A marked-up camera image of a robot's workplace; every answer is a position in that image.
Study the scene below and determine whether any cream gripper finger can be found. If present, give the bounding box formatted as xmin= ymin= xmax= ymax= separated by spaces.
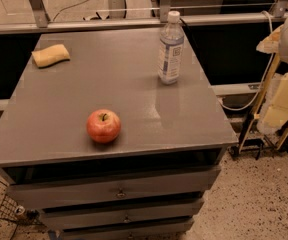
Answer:
xmin=256 ymin=26 xmax=282 ymax=54

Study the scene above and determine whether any black wire basket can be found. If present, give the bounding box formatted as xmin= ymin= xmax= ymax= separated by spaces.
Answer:
xmin=0 ymin=194 xmax=41 ymax=226

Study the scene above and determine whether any white cable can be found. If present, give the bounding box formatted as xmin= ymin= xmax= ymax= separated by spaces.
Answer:
xmin=218 ymin=10 xmax=276 ymax=112

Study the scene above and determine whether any yellow sponge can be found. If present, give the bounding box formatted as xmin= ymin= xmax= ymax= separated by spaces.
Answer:
xmin=32 ymin=44 xmax=70 ymax=68

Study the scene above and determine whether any clear plastic water bottle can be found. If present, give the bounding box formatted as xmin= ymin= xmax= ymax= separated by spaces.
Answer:
xmin=157 ymin=11 xmax=184 ymax=84

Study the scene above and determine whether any red apple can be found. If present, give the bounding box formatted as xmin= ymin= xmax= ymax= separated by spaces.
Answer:
xmin=86 ymin=109 xmax=121 ymax=144

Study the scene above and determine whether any grey drawer cabinet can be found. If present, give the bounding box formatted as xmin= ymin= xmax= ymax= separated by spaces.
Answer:
xmin=0 ymin=29 xmax=236 ymax=240

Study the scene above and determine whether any metal railing frame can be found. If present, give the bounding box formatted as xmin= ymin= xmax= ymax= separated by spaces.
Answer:
xmin=0 ymin=0 xmax=288 ymax=34

